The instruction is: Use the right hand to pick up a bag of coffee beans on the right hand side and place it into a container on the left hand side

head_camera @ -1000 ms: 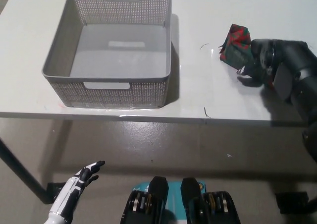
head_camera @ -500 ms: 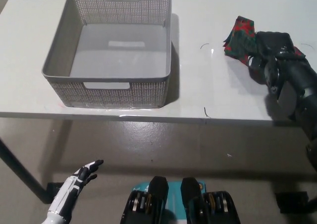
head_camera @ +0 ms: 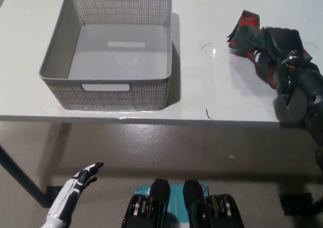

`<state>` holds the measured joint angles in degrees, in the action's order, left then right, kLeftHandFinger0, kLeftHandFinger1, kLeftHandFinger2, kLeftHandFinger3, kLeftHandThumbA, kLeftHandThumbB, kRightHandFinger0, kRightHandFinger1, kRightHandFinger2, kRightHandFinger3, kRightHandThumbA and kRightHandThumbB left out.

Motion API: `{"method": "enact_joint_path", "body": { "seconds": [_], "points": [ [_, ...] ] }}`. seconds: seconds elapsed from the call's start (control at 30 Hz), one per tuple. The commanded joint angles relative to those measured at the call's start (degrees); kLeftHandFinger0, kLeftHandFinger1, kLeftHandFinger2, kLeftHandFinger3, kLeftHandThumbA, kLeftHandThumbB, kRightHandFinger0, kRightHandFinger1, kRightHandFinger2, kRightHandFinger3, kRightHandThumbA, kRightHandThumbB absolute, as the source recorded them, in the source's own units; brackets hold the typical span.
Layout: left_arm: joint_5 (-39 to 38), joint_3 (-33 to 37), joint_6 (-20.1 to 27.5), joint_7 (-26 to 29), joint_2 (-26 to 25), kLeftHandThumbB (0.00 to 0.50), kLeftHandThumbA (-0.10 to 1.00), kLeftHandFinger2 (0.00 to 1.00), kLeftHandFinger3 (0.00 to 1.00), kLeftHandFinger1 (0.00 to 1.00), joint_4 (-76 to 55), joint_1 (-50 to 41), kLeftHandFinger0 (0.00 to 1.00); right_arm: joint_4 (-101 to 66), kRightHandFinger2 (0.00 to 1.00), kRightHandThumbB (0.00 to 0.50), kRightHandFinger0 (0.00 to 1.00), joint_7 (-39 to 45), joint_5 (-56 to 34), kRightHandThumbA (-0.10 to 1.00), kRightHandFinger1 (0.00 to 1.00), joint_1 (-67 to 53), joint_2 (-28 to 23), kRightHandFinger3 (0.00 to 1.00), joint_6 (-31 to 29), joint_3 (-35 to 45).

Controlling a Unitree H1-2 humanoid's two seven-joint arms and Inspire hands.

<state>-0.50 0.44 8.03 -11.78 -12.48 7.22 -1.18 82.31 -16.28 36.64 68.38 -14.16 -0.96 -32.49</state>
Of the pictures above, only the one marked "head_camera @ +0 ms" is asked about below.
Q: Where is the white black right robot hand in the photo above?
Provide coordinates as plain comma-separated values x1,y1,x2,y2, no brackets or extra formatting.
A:
253,26,304,65

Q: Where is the black metal table leg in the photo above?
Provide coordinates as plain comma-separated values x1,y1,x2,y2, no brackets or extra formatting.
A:
0,144,64,209

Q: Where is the red green coffee bean bag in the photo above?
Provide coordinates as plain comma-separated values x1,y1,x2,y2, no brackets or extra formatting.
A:
226,10,313,90

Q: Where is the grey perforated plastic basket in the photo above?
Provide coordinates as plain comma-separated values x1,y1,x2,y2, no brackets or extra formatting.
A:
38,0,174,111

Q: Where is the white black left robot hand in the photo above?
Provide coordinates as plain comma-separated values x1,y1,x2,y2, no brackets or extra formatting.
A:
47,161,105,224

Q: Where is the black metal table foot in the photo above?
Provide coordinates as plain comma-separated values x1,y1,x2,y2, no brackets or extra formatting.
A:
279,193,314,216

